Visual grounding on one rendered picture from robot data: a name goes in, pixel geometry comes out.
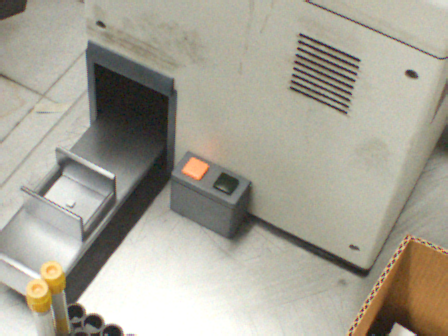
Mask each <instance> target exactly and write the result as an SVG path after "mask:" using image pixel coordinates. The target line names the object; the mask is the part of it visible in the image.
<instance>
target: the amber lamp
mask: <svg viewBox="0 0 448 336"><path fill-rule="evenodd" d="M208 168H209V165H207V164H206V163H204V162H201V161H199V160H196V159H195V158H193V157H192V158H191V159H190V161H189V162H188V163H187V165H186V166H185V168H184V169H183V171H182V172H183V173H185V174H187V175H189V176H192V177H193V178H195V179H198V180H199V179H201V177H202V176H203V175H204V173H205V172H206V171H207V169H208Z"/></svg>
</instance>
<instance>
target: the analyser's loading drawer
mask: <svg viewBox="0 0 448 336"><path fill-rule="evenodd" d="M167 143H168V112H167V111H164V110H163V109H161V108H158V107H157V106H153V105H152V104H150V103H147V102H146V101H144V100H142V99H139V98H136V97H135V96H134V95H131V94H129V93H126V92H124V91H123V90H121V91H120V92H119V93H118V95H117V96H116V97H115V98H113V101H111V102H110V104H108V106H107V107H106V108H105V109H104V110H103V111H102V113H101V114H100V115H99V116H98V117H97V119H96V120H95V121H94V122H93V123H92V125H90V126H89V128H87V131H85V132H84V133H83V134H82V136H81V137H80V138H79V139H78V140H77V142H76V143H75V144H74V145H73V146H72V148H71V149H69V150H68V149H65V148H64V147H61V146H59V145H57V147H56V148H55V155H56V160H57V164H55V165H54V166H53V168H52V169H51V170H50V171H49V172H48V173H47V175H46V176H45V177H44V178H43V180H42V181H40V183H38V186H36V188H34V189H33V191H31V189H29V188H26V187H25V186H21V188H20V190H21V191H22V199H23V203H24V204H23V205H22V206H21V207H20V209H18V211H17V212H16V213H15V214H14V215H13V217H12V218H11V219H10V220H9V222H8V223H7V224H6V225H5V226H4V228H3V229H2V230H1V231H0V281H1V282H3V283H5V284H6V285H8V286H10V287H12V288H13V289H15V290H17V291H19V293H22V294H24V295H25V296H26V294H27V293H26V287H27V285H28V283H29V282H30V281H32V280H34V279H39V280H41V278H40V277H41V267H42V266H43V264H45V263H47V262H48V261H56V262H57V263H59V264H60V265H61V266H62V271H63V272H64V273H65V278H66V276H67V275H68V274H69V272H70V271H71V270H72V269H73V268H74V266H75V265H76V263H77V262H79V259H81V257H82V256H83V254H84V253H85V252H86V250H87V249H88V248H89V247H90V246H91V244H92V243H93V242H94V241H95V239H96V238H97V237H98V235H99V234H100V232H102V231H103V229H104V228H105V226H106V225H107V224H108V222H109V221H110V219H112V218H113V216H114V215H115V213H116V212H117V211H118V209H119V208H120V206H122V205H123V203H124V202H125V200H126V199H127V198H128V196H129V195H131V192H133V190H134V189H135V188H136V186H137V185H138V184H139V182H141V180H142V179H143V178H144V176H145V175H146V173H147V172H148V171H149V170H150V168H152V166H153V165H154V164H155V162H156V161H157V160H158V158H159V157H160V156H161V154H163V152H164V151H165V149H166V148H167ZM69 199H72V200H74V201H75V202H76V204H75V205H74V207H72V208H70V207H67V206H66V202H67V201H68V200H69Z"/></svg>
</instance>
